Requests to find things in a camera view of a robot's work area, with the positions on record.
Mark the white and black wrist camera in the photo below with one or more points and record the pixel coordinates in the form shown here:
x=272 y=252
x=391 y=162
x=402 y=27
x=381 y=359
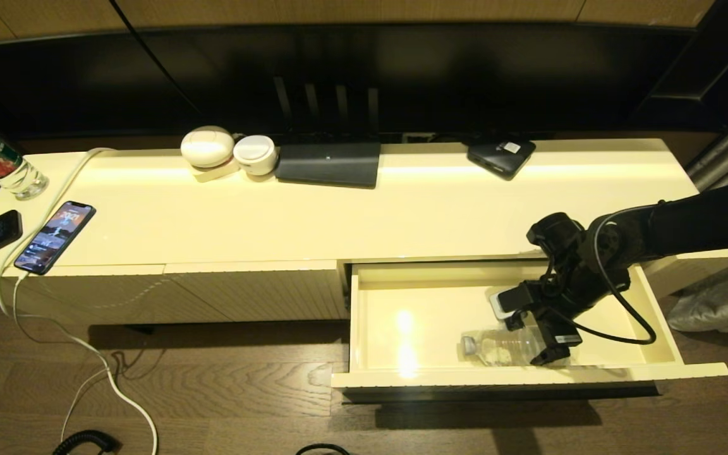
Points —
x=506 y=300

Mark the white round jar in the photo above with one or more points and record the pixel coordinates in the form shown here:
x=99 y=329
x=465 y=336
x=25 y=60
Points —
x=254 y=154

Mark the wall socket plate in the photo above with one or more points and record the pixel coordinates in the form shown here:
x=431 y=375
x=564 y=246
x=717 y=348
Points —
x=416 y=137

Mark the dark wooden wall frame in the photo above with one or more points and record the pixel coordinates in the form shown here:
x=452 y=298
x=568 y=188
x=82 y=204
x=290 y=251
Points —
x=718 y=63

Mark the water bottle with green-red label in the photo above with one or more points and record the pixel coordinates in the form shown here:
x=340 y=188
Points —
x=1 y=166

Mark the black box with white sticker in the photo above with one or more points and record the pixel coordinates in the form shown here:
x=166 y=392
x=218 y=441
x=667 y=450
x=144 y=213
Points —
x=499 y=159

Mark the dark grey flat router box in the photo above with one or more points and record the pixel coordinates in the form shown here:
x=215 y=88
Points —
x=329 y=163

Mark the clear bottle with grey cap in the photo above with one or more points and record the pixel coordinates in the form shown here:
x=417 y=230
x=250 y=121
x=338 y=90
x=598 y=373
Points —
x=500 y=347

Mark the black flat television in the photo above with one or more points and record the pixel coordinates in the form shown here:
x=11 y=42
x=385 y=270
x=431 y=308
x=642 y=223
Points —
x=402 y=76

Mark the black smartphone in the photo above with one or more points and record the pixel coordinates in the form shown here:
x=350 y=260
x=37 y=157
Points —
x=55 y=237

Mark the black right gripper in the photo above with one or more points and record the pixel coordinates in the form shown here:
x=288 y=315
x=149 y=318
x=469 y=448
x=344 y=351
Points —
x=560 y=316

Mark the white oval speaker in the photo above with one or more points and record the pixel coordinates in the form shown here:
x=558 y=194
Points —
x=206 y=147

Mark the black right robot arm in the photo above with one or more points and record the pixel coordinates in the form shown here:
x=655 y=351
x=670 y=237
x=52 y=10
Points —
x=686 y=221

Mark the cream ribbed cabinet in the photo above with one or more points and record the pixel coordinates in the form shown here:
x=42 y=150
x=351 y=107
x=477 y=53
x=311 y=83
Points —
x=275 y=215

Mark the grey pleated curtain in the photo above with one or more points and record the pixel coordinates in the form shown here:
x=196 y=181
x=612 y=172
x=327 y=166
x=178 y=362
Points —
x=718 y=303

